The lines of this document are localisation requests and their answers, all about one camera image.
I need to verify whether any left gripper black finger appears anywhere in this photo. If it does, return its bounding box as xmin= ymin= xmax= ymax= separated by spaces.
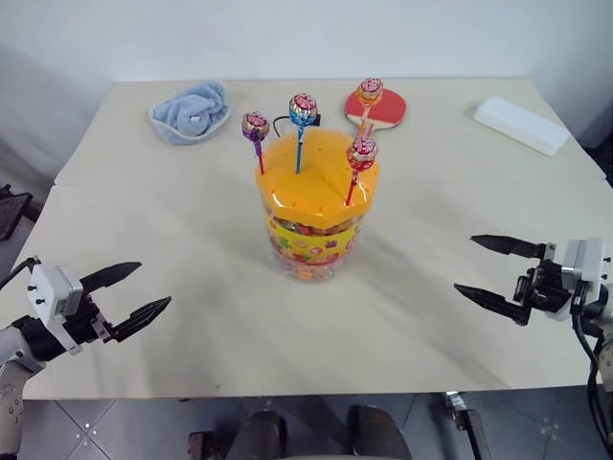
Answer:
xmin=110 ymin=295 xmax=172 ymax=343
xmin=78 ymin=261 xmax=143 ymax=295

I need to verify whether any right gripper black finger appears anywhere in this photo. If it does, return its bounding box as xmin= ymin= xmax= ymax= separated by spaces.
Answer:
xmin=469 ymin=234 xmax=548 ymax=261
xmin=453 ymin=283 xmax=532 ymax=328

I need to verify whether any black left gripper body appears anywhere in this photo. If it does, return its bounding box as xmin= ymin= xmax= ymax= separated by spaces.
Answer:
xmin=59 ymin=290 xmax=117 ymax=346

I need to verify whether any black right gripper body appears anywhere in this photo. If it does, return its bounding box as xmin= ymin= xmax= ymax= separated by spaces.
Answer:
xmin=511 ymin=242 xmax=576 ymax=317

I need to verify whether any red-wrapped lollipop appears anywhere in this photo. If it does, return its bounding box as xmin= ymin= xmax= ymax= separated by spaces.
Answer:
xmin=343 ymin=135 xmax=380 ymax=205

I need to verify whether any purple-wrapped lollipop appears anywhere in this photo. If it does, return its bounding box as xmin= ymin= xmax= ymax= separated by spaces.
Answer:
xmin=240 ymin=110 xmax=271 ymax=175

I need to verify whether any orange-lidded clear lollipop jar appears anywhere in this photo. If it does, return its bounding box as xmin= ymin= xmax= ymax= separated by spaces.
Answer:
xmin=253 ymin=127 xmax=382 ymax=285

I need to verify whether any orange-wrapped lollipop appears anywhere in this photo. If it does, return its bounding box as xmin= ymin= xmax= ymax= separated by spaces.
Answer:
xmin=355 ymin=77 xmax=386 ymax=139

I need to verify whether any blue-wrapped lollipop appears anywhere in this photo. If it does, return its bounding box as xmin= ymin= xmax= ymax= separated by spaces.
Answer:
xmin=287 ymin=92 xmax=320 ymax=174

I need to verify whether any black pedal-like object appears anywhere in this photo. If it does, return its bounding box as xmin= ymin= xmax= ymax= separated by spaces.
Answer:
xmin=0 ymin=183 xmax=34 ymax=242

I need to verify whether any white rectangular foam box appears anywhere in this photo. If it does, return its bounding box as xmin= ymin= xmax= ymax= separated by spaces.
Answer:
xmin=472 ymin=96 xmax=571 ymax=157

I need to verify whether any small brown block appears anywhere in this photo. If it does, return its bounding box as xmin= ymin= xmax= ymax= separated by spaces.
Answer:
xmin=187 ymin=430 xmax=217 ymax=460

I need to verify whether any dark rounded shape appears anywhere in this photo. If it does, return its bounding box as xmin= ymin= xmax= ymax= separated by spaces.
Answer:
xmin=223 ymin=410 xmax=289 ymax=460
xmin=346 ymin=403 xmax=413 ymax=460

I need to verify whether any light blue towel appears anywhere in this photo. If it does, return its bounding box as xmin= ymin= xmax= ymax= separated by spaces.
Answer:
xmin=148 ymin=79 xmax=232 ymax=147

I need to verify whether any red table tennis paddle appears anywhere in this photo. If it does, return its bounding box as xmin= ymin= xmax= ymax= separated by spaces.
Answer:
xmin=343 ymin=86 xmax=408 ymax=139

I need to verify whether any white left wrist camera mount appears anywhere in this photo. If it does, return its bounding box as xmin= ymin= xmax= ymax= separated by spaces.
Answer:
xmin=27 ymin=264 xmax=85 ymax=357

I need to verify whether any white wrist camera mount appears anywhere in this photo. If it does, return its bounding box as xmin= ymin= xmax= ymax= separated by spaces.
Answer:
xmin=27 ymin=264 xmax=85 ymax=357
xmin=545 ymin=236 xmax=606 ymax=322

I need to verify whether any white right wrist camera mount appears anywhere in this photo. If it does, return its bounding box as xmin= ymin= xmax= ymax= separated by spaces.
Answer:
xmin=545 ymin=236 xmax=606 ymax=322

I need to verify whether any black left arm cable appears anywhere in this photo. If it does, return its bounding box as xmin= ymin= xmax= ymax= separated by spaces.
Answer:
xmin=0 ymin=255 xmax=40 ymax=291

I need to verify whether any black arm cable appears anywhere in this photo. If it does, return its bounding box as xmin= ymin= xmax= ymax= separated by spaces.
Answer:
xmin=571 ymin=282 xmax=613 ymax=460
xmin=0 ymin=255 xmax=40 ymax=291

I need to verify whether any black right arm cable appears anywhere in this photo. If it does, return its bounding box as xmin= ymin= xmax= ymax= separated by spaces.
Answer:
xmin=571 ymin=282 xmax=613 ymax=460

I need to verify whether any metal table leg bracket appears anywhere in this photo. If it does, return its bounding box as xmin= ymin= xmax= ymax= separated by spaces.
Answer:
xmin=442 ymin=390 xmax=495 ymax=460

